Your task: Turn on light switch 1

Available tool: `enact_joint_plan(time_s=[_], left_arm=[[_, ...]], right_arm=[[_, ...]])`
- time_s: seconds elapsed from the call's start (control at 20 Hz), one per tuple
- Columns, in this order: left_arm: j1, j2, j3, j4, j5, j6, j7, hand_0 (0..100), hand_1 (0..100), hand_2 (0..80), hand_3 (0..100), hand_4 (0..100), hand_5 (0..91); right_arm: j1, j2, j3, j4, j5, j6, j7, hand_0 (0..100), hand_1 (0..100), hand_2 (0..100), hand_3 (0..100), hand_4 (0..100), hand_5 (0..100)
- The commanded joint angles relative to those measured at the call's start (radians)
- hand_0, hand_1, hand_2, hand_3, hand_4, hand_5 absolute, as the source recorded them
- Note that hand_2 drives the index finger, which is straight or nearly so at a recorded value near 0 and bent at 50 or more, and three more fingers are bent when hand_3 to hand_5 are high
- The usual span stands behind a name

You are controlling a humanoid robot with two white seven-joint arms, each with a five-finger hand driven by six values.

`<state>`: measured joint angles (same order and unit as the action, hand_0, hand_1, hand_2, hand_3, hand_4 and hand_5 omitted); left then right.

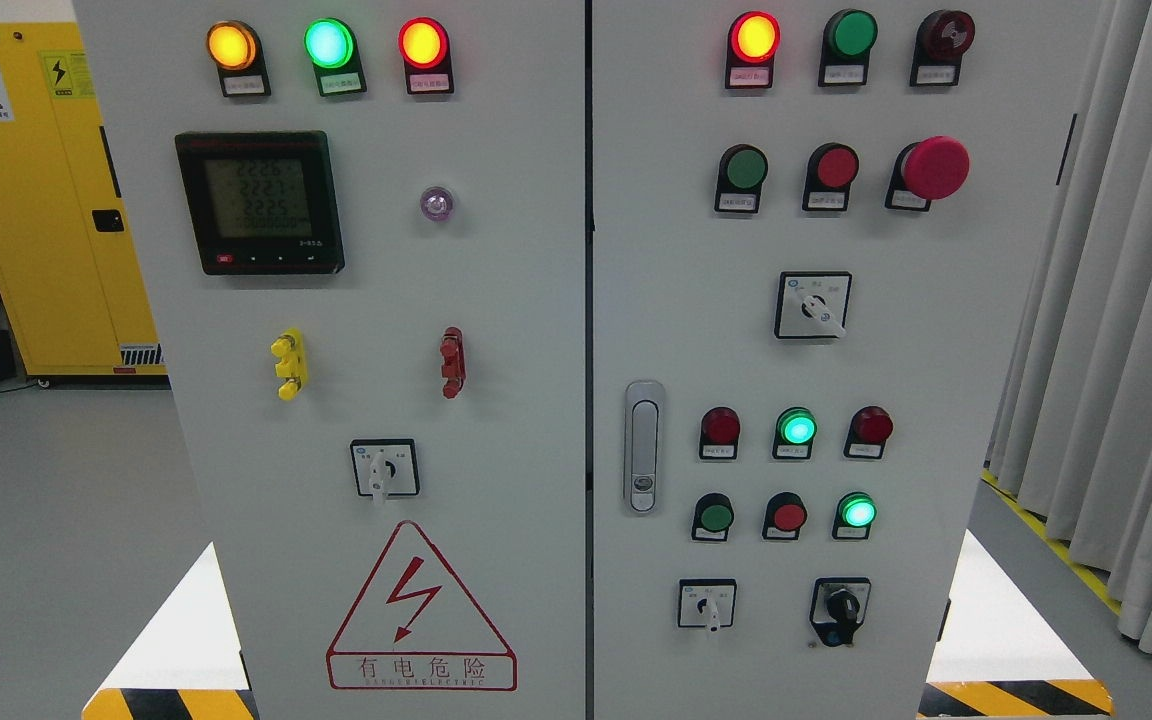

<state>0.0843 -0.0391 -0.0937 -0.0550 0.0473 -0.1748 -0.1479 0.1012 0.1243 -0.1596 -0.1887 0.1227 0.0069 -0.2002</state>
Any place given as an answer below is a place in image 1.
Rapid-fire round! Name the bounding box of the green push button lower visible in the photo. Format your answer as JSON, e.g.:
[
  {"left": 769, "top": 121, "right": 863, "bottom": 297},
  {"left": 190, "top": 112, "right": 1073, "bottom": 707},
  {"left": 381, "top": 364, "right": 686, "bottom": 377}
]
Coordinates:
[{"left": 690, "top": 492, "right": 735, "bottom": 541}]

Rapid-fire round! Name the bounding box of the white rotary selector lower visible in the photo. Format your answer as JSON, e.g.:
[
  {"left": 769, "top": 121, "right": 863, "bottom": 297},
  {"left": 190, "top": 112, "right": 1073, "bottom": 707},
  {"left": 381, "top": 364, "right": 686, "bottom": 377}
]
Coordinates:
[{"left": 676, "top": 578, "right": 738, "bottom": 632}]

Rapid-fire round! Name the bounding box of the small purple indicator lamp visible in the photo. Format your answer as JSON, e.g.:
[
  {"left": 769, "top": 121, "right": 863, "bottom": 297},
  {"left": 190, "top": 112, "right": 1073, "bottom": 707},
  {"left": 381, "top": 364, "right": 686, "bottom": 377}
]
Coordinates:
[{"left": 419, "top": 185, "right": 454, "bottom": 223}]

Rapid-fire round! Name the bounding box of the black digital power meter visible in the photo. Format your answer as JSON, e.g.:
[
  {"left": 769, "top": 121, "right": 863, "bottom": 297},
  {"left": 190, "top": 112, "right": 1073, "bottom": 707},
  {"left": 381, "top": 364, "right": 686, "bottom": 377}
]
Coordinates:
[{"left": 175, "top": 129, "right": 346, "bottom": 275}]

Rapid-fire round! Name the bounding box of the grey curtain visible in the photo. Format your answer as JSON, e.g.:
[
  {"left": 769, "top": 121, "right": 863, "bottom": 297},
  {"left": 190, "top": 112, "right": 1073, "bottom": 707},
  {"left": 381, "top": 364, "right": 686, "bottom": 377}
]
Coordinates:
[{"left": 988, "top": 1, "right": 1152, "bottom": 653}]

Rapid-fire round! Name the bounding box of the red electric hazard sticker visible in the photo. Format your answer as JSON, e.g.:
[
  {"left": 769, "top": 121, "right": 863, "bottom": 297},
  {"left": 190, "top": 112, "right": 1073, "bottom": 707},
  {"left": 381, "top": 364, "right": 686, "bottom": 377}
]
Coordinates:
[{"left": 326, "top": 520, "right": 518, "bottom": 692}]

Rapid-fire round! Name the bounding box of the red terminal post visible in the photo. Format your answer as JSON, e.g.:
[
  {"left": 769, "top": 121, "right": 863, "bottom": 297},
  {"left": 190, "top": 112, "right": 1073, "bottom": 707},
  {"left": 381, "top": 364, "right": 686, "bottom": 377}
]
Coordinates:
[{"left": 439, "top": 325, "right": 467, "bottom": 397}]

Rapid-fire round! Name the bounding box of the dark green indicator light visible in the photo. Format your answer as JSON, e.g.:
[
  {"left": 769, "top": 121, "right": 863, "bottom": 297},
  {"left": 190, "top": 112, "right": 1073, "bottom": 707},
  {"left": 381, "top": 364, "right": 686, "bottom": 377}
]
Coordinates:
[{"left": 818, "top": 8, "right": 878, "bottom": 88}]

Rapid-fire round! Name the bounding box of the red lit indicator right door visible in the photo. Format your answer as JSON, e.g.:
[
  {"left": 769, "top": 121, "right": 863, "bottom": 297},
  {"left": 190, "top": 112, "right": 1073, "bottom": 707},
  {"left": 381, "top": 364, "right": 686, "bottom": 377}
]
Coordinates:
[{"left": 723, "top": 10, "right": 781, "bottom": 90}]

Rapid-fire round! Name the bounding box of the yellow safety cabinet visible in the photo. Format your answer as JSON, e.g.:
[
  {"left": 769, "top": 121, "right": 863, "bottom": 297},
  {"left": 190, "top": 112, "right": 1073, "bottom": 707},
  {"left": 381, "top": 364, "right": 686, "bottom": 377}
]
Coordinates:
[{"left": 0, "top": 22, "right": 166, "bottom": 377}]

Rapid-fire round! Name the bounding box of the white rotary selector switch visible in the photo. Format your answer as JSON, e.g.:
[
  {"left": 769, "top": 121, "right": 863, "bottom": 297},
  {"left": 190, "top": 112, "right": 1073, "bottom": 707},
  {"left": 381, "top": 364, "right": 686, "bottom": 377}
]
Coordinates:
[{"left": 349, "top": 438, "right": 420, "bottom": 505}]

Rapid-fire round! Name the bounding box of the black key selector switch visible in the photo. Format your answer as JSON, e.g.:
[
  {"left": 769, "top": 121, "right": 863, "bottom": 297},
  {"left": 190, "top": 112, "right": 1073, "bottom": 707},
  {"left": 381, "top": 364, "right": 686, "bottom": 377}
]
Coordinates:
[{"left": 809, "top": 577, "right": 872, "bottom": 647}]

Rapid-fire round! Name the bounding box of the white rotary selector upper right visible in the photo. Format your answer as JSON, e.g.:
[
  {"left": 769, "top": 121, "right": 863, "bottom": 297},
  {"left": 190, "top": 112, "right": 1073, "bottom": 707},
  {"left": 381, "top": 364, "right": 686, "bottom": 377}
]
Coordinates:
[{"left": 773, "top": 272, "right": 852, "bottom": 340}]

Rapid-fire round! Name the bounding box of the yellow terminal post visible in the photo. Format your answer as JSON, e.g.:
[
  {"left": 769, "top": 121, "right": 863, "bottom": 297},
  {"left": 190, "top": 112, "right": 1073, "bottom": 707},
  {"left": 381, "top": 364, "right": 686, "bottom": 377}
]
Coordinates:
[{"left": 270, "top": 327, "right": 308, "bottom": 401}]

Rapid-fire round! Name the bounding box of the red push button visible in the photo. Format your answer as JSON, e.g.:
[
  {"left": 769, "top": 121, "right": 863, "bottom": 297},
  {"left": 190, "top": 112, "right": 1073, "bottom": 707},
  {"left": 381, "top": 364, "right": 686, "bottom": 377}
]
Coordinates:
[
  {"left": 801, "top": 142, "right": 859, "bottom": 211},
  {"left": 761, "top": 492, "right": 808, "bottom": 541}
]

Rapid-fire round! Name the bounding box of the silver cabinet door handle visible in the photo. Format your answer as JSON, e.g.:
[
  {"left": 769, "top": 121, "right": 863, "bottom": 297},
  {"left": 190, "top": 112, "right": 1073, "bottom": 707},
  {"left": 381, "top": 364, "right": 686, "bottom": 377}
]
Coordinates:
[{"left": 623, "top": 381, "right": 666, "bottom": 514}]

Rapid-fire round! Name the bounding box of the amber indicator light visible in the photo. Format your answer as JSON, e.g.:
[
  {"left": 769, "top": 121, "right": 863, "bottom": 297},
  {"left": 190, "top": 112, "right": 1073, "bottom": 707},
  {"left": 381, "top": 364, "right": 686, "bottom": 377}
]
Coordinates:
[{"left": 206, "top": 20, "right": 273, "bottom": 97}]

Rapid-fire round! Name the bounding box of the green lit button lower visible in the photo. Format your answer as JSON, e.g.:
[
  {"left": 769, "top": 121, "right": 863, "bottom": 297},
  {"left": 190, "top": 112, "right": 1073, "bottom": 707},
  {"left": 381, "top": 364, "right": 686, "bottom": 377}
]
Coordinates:
[{"left": 831, "top": 491, "right": 877, "bottom": 541}]

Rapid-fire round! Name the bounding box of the green lit indicator light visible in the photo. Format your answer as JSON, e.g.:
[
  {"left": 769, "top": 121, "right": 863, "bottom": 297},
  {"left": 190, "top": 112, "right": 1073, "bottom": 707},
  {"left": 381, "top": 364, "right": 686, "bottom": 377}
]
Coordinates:
[{"left": 303, "top": 17, "right": 367, "bottom": 97}]

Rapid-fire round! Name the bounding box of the green push button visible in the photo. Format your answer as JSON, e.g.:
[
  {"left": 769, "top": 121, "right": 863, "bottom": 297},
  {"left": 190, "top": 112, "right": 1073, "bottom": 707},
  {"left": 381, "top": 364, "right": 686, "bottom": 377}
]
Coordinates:
[
  {"left": 713, "top": 143, "right": 768, "bottom": 215},
  {"left": 690, "top": 492, "right": 735, "bottom": 541}
]

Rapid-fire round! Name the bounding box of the red push button lower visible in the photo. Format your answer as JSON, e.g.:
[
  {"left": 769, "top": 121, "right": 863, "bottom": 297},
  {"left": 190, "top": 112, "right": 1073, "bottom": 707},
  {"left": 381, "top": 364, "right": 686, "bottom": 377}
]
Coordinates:
[{"left": 761, "top": 492, "right": 808, "bottom": 541}]

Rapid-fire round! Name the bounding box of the red emergency stop button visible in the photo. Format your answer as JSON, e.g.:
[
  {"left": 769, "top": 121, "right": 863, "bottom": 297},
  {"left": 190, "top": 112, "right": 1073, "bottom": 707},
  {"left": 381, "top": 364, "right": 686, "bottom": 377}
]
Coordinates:
[{"left": 884, "top": 135, "right": 972, "bottom": 211}]

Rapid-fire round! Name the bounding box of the dark red buzzer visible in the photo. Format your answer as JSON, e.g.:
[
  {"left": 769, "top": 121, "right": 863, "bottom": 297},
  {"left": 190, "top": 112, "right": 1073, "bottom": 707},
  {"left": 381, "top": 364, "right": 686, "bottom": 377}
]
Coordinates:
[{"left": 909, "top": 9, "right": 977, "bottom": 88}]

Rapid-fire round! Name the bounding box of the dark red indicator right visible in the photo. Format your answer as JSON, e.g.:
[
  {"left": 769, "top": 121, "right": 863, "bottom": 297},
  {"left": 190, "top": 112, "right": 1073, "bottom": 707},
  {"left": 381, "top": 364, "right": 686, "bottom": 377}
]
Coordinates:
[{"left": 844, "top": 406, "right": 893, "bottom": 460}]

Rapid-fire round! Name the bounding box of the red lit indicator light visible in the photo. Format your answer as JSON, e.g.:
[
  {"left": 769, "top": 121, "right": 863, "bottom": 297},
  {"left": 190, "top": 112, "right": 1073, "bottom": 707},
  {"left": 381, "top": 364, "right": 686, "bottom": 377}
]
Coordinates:
[{"left": 397, "top": 17, "right": 454, "bottom": 94}]

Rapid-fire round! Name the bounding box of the dark red indicator light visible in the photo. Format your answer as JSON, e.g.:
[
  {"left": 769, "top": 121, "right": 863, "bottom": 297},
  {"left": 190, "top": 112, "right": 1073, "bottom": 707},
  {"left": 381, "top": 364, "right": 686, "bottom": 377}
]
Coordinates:
[{"left": 698, "top": 406, "right": 741, "bottom": 461}]

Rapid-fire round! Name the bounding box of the green lit indicator middle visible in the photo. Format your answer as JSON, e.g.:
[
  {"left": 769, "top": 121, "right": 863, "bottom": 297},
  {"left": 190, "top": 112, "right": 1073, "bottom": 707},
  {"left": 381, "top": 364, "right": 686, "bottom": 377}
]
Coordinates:
[{"left": 771, "top": 406, "right": 818, "bottom": 461}]

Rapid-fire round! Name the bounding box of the white rotary selector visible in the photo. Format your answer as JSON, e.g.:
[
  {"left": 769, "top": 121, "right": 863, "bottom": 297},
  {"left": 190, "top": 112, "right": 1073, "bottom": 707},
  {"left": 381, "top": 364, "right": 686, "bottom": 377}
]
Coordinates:
[
  {"left": 676, "top": 578, "right": 738, "bottom": 632},
  {"left": 773, "top": 272, "right": 852, "bottom": 340}
]

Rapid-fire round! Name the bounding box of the grey electrical control cabinet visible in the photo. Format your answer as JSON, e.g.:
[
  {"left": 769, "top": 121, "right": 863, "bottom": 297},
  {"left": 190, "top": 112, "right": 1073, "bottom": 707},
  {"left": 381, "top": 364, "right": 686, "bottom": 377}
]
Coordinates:
[{"left": 76, "top": 1, "right": 1111, "bottom": 719}]

